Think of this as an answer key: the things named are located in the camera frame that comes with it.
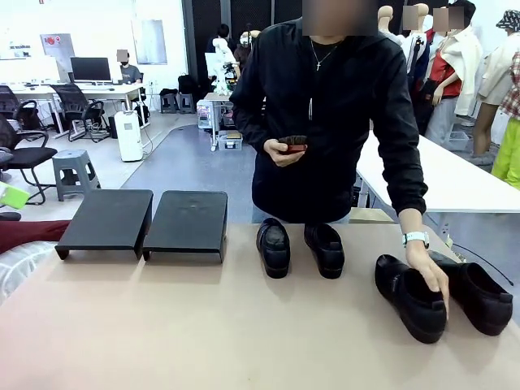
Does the small black leather shoe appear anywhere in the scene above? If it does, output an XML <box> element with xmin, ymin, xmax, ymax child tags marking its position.
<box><xmin>303</xmin><ymin>222</ymin><xmax>345</xmax><ymax>280</ymax></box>
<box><xmin>255</xmin><ymin>217</ymin><xmax>292</xmax><ymax>280</ymax></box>

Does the large black leather shoe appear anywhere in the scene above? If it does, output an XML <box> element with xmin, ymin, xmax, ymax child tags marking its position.
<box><xmin>374</xmin><ymin>253</ymin><xmax>448</xmax><ymax>345</ymax></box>
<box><xmin>428</xmin><ymin>250</ymin><xmax>514</xmax><ymax>337</ymax></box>

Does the person's left forearm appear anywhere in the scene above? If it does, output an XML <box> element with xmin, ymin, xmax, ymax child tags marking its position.
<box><xmin>385</xmin><ymin>162</ymin><xmax>430</xmax><ymax>235</ymax></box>

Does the person's right forearm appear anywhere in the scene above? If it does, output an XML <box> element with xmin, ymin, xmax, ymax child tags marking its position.
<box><xmin>232</xmin><ymin>109</ymin><xmax>281</xmax><ymax>154</ymax></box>

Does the black metal shoe stand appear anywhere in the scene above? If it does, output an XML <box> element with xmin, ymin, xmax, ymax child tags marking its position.
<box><xmin>141</xmin><ymin>189</ymin><xmax>228</xmax><ymax>264</ymax></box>
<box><xmin>55</xmin><ymin>188</ymin><xmax>154</xmax><ymax>261</ymax></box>

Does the person's right hand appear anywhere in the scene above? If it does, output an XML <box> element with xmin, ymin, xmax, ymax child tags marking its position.
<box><xmin>262</xmin><ymin>138</ymin><xmax>306</xmax><ymax>168</ymax></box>

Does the person's left hand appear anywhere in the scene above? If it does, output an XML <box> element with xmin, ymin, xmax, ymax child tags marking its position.
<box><xmin>405</xmin><ymin>242</ymin><xmax>450</xmax><ymax>322</ymax></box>

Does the black office chair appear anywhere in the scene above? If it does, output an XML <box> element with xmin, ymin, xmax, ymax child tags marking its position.
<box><xmin>0</xmin><ymin>84</ymin><xmax>20</xmax><ymax>119</ymax></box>
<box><xmin>0</xmin><ymin>115</ymin><xmax>59</xmax><ymax>206</ymax></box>
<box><xmin>51</xmin><ymin>83</ymin><xmax>111</xmax><ymax>143</ymax></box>
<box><xmin>14</xmin><ymin>99</ymin><xmax>50</xmax><ymax>132</ymax></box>

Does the dark red cloth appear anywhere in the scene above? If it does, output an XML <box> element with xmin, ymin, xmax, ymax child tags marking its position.
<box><xmin>0</xmin><ymin>220</ymin><xmax>72</xmax><ymax>255</ymax></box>

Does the grey plastic stool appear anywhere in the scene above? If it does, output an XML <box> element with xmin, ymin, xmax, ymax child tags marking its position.
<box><xmin>51</xmin><ymin>149</ymin><xmax>102</xmax><ymax>202</ymax></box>

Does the white plastic sheet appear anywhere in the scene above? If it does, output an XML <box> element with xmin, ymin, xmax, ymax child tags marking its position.
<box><xmin>0</xmin><ymin>240</ymin><xmax>58</xmax><ymax>306</ymax></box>

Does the white air purifier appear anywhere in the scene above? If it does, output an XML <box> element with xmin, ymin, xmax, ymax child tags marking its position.
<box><xmin>114</xmin><ymin>110</ymin><xmax>145</xmax><ymax>163</ymax></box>

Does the long white office desk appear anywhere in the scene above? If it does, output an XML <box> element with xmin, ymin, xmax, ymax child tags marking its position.
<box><xmin>0</xmin><ymin>80</ymin><xmax>146</xmax><ymax>135</ymax></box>

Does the black computer monitor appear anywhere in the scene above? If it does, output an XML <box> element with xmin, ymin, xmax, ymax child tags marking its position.
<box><xmin>70</xmin><ymin>56</ymin><xmax>112</xmax><ymax>82</ymax></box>

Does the seated person in grey shirt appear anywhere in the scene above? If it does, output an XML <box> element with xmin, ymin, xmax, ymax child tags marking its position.
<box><xmin>115</xmin><ymin>49</ymin><xmax>144</xmax><ymax>85</ymax></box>

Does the black backpack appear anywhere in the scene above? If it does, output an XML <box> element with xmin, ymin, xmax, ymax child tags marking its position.
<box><xmin>177</xmin><ymin>74</ymin><xmax>199</xmax><ymax>97</ymax></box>

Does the transparent computer case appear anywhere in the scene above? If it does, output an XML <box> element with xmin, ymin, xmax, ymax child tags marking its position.
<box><xmin>196</xmin><ymin>99</ymin><xmax>216</xmax><ymax>131</ymax></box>

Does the clear plastic storage box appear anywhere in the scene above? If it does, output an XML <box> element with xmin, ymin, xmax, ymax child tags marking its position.
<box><xmin>218</xmin><ymin>130</ymin><xmax>244</xmax><ymax>152</ymax></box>

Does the wooden top work table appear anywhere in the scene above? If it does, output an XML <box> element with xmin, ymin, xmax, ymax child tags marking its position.
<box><xmin>202</xmin><ymin>92</ymin><xmax>236</xmax><ymax>152</ymax></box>

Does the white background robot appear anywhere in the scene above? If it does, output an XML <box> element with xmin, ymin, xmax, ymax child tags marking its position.
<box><xmin>211</xmin><ymin>38</ymin><xmax>240</xmax><ymax>95</ymax></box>

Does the black haired background person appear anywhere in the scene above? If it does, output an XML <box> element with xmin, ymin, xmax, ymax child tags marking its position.
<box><xmin>206</xmin><ymin>23</ymin><xmax>237</xmax><ymax>78</ymax></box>

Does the background person with cap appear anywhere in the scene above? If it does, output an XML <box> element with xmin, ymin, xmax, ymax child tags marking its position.
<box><xmin>234</xmin><ymin>30</ymin><xmax>255</xmax><ymax>76</ymax></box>

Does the person in black jacket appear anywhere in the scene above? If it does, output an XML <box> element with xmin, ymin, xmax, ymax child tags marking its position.
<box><xmin>229</xmin><ymin>15</ymin><xmax>431</xmax><ymax>225</ymax></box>

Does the brown cardboard box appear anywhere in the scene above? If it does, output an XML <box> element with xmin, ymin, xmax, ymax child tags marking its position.
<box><xmin>348</xmin><ymin>206</ymin><xmax>397</xmax><ymax>224</ymax></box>

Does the white wristwatch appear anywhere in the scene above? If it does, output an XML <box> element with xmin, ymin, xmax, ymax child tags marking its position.
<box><xmin>401</xmin><ymin>230</ymin><xmax>431</xmax><ymax>249</ymax></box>

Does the mannequin in grey tank top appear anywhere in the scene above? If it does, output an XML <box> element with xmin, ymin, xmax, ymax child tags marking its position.
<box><xmin>375</xmin><ymin>3</ymin><xmax>404</xmax><ymax>46</ymax></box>

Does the mannequin in navy white jacket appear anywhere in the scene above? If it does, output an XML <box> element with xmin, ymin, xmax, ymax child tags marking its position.
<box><xmin>400</xmin><ymin>3</ymin><xmax>431</xmax><ymax>135</ymax></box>

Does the large white table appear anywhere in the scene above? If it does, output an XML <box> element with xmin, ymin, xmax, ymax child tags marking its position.
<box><xmin>356</xmin><ymin>128</ymin><xmax>520</xmax><ymax>215</ymax></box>

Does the mannequin in red top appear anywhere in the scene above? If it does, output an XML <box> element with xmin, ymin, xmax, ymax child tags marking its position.
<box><xmin>424</xmin><ymin>0</ymin><xmax>484</xmax><ymax>137</ymax></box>

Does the mannequin in neon yellow pants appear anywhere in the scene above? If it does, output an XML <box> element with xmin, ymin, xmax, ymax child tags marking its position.
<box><xmin>490</xmin><ymin>52</ymin><xmax>520</xmax><ymax>192</ymax></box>

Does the mannequin with bucket hat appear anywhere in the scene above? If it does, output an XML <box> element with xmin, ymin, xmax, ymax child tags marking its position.
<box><xmin>472</xmin><ymin>10</ymin><xmax>520</xmax><ymax>158</ymax></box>

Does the wall poster with red signs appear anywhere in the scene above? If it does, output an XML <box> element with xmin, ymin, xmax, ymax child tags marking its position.
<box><xmin>39</xmin><ymin>32</ymin><xmax>76</xmax><ymax>68</ymax></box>

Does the grey wall poster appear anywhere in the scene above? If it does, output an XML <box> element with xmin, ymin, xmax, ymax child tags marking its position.
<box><xmin>132</xmin><ymin>19</ymin><xmax>168</xmax><ymax>65</ymax></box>

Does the silver cross necklace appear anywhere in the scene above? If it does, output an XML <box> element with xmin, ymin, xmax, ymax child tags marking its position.
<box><xmin>310</xmin><ymin>38</ymin><xmax>340</xmax><ymax>71</ymax></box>

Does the thin black cable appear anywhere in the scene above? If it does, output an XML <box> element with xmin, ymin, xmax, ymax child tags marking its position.
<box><xmin>450</xmin><ymin>242</ymin><xmax>514</xmax><ymax>285</ymax></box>

